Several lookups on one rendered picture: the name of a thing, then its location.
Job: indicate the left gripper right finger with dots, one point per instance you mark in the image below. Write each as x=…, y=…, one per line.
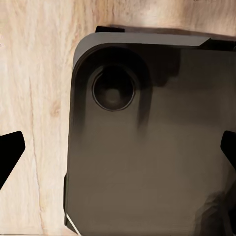
x=228, y=146

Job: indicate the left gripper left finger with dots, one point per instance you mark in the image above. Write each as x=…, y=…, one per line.
x=11, y=148

